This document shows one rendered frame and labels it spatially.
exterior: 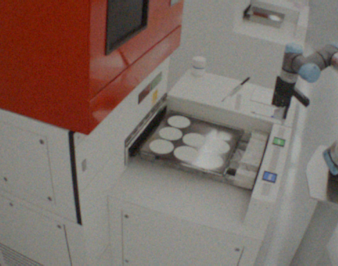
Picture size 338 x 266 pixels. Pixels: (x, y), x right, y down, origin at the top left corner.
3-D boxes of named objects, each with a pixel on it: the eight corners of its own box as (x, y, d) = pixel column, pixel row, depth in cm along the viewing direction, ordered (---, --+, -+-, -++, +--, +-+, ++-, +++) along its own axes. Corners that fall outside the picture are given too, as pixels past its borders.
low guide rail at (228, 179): (140, 158, 181) (140, 153, 179) (142, 156, 182) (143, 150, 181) (253, 190, 168) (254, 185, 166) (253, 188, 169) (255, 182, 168)
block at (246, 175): (235, 178, 165) (236, 172, 163) (236, 173, 167) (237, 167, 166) (253, 183, 163) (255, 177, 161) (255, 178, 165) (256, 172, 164)
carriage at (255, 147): (233, 185, 166) (234, 179, 164) (251, 138, 195) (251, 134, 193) (251, 190, 164) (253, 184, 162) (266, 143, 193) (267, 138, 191)
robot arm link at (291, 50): (292, 49, 145) (281, 41, 152) (287, 75, 151) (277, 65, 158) (308, 50, 147) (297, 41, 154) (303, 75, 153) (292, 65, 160)
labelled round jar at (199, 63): (189, 75, 220) (190, 59, 215) (193, 71, 225) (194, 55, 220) (201, 78, 218) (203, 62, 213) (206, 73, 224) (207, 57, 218)
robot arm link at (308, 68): (325, 59, 138) (309, 46, 147) (303, 72, 138) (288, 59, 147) (329, 75, 143) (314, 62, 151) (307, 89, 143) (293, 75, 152)
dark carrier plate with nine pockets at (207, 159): (140, 151, 173) (140, 149, 172) (170, 113, 200) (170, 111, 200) (221, 174, 164) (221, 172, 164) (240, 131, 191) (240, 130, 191)
